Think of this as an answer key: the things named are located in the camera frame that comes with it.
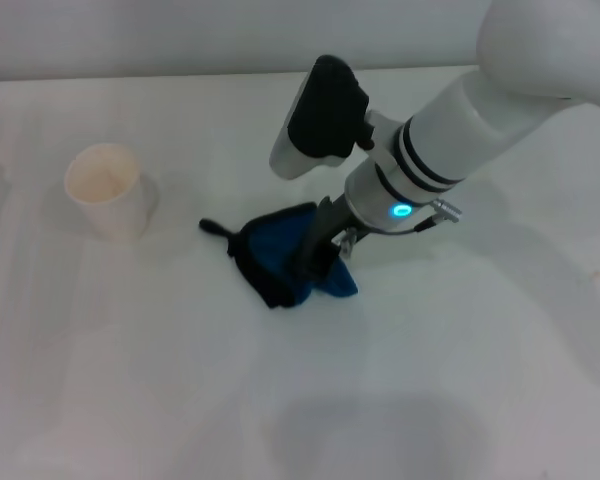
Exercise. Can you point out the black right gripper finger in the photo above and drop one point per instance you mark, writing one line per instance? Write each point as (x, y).
(325, 260)

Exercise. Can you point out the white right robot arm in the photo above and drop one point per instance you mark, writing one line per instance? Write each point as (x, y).
(480, 115)

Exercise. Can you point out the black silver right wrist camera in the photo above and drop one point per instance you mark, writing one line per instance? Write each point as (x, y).
(325, 115)

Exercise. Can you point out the silver metal clamp fitting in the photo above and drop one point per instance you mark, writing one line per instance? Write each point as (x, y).
(349, 242)

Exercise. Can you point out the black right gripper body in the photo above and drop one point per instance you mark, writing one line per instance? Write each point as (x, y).
(325, 225)

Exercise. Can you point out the blue rag with black trim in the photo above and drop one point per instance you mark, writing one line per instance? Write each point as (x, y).
(270, 255)

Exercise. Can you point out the white paper cup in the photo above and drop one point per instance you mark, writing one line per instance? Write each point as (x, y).
(111, 200)

